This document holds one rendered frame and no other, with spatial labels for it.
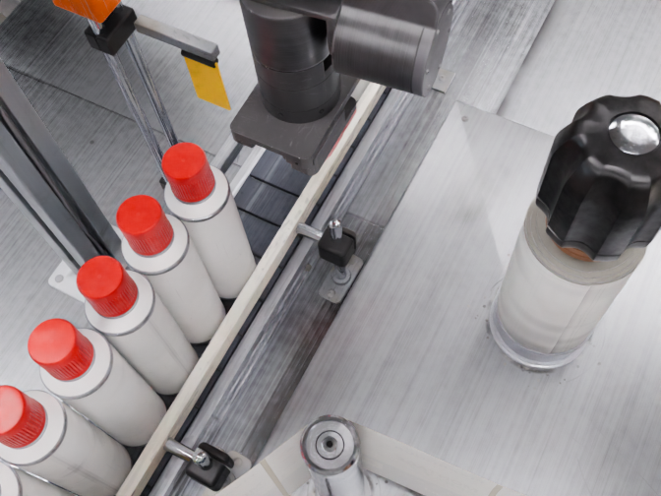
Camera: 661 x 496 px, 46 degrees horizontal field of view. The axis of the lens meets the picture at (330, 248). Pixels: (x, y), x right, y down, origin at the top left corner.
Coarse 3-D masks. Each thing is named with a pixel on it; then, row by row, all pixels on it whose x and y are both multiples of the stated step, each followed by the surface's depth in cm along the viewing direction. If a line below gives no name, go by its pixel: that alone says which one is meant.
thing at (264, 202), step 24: (384, 96) 83; (264, 168) 80; (288, 168) 79; (240, 192) 78; (264, 192) 78; (288, 192) 78; (240, 216) 77; (264, 216) 77; (312, 216) 77; (264, 240) 76; (240, 336) 71; (168, 408) 69; (192, 408) 69; (168, 456) 67
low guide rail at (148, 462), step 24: (360, 120) 78; (336, 168) 77; (312, 192) 74; (288, 216) 73; (288, 240) 72; (264, 264) 71; (264, 288) 72; (240, 312) 69; (216, 336) 68; (216, 360) 68; (192, 384) 66; (168, 432) 64; (144, 456) 64; (144, 480) 63
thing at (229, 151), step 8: (224, 144) 71; (232, 144) 71; (240, 144) 72; (224, 152) 71; (232, 152) 71; (216, 160) 70; (224, 160) 70; (232, 160) 72; (224, 168) 71; (8, 464) 59
